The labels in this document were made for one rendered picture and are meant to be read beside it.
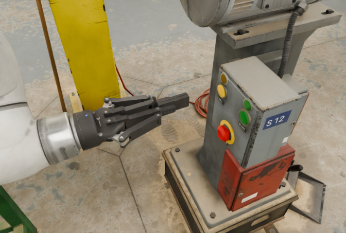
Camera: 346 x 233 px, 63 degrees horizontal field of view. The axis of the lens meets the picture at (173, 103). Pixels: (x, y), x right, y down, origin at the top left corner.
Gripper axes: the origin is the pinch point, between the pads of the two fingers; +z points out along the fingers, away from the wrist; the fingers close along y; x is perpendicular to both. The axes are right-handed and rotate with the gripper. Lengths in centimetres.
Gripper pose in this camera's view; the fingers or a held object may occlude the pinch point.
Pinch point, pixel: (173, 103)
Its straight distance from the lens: 60.1
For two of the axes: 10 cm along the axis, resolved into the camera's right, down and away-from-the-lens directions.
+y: 4.0, 6.4, -6.6
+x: 0.0, -7.2, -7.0
